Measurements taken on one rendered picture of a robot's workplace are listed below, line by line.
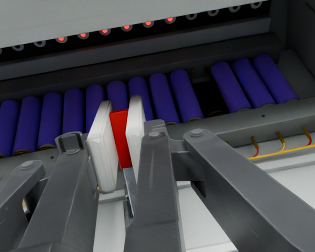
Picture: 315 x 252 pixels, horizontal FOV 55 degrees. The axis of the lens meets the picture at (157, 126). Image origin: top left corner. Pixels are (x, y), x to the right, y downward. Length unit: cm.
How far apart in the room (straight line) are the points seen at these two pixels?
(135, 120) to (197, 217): 10
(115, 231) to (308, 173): 15
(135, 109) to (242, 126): 10
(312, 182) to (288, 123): 5
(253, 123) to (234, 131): 2
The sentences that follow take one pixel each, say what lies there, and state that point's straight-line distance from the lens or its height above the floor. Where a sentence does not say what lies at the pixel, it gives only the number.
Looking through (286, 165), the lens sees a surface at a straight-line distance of 24.
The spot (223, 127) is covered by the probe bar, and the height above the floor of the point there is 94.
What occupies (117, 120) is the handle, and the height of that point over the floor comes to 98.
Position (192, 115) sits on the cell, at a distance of 25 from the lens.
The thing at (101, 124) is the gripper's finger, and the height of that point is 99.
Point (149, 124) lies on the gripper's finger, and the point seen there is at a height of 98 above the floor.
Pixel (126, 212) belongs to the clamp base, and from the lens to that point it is 20.
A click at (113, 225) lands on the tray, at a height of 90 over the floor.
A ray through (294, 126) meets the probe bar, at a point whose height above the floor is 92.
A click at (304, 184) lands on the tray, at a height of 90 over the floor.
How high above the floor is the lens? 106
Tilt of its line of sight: 29 degrees down
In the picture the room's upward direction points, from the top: 10 degrees counter-clockwise
